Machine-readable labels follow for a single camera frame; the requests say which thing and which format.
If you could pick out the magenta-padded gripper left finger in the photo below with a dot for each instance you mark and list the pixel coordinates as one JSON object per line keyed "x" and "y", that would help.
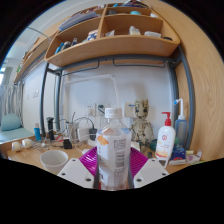
{"x": 88, "y": 163}

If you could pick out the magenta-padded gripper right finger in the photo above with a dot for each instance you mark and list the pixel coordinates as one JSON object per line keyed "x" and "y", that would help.
{"x": 138, "y": 163}

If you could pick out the clear plastic water bottle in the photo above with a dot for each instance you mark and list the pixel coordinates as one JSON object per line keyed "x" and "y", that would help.
{"x": 114, "y": 153}

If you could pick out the small black charger block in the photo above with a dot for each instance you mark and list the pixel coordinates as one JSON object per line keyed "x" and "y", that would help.
{"x": 67, "y": 143}

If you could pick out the white ceramic cup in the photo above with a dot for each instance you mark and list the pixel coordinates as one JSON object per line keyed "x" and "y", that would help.
{"x": 54, "y": 161}

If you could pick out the wooden tree figure toy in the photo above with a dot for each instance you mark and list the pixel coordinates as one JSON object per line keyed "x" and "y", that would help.
{"x": 141, "y": 128}

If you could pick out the white red-capped pump bottle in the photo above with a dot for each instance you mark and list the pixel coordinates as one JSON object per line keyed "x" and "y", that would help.
{"x": 165, "y": 140}

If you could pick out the small blue box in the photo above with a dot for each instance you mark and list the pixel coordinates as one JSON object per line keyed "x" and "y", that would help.
{"x": 178, "y": 155}

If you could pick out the black upright device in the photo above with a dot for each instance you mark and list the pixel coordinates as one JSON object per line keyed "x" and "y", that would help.
{"x": 50, "y": 128}

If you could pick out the clear white-nozzle squeeze bottle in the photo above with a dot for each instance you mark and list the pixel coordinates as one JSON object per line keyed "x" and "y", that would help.
{"x": 181, "y": 130}

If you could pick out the small white round object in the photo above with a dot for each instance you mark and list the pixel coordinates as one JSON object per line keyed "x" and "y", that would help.
{"x": 27, "y": 143}
{"x": 16, "y": 146}

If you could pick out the light blue bed mattress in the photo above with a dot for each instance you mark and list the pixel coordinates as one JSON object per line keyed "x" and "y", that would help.
{"x": 13, "y": 135}

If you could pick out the teal pillow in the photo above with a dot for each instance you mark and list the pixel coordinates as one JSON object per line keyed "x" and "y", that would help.
{"x": 10, "y": 122}

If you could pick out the wooden wardrobe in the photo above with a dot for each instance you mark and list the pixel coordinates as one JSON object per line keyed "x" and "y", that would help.
{"x": 206, "y": 83}

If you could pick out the wooden shelf unit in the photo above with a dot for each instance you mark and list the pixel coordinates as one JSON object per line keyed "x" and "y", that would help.
{"x": 116, "y": 46}

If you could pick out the grey metal desk frame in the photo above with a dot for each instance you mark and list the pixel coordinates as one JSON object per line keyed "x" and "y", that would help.
{"x": 190, "y": 100}

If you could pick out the long wooden wall shelf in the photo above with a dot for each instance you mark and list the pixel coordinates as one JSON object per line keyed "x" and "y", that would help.
{"x": 33, "y": 56}

